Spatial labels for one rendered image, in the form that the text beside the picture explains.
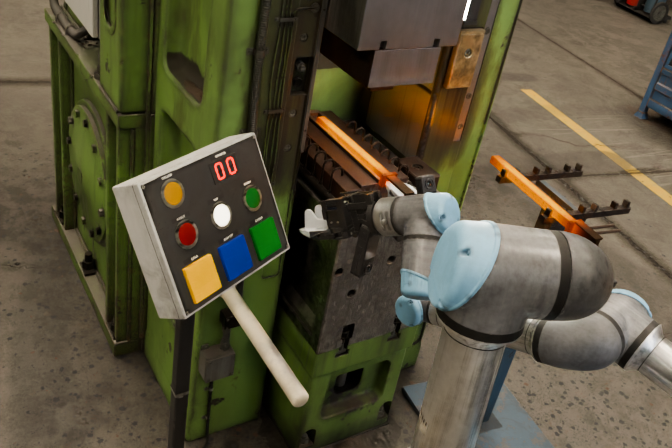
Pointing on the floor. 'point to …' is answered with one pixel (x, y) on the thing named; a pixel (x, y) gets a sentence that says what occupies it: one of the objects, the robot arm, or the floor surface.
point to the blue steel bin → (659, 87)
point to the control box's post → (184, 330)
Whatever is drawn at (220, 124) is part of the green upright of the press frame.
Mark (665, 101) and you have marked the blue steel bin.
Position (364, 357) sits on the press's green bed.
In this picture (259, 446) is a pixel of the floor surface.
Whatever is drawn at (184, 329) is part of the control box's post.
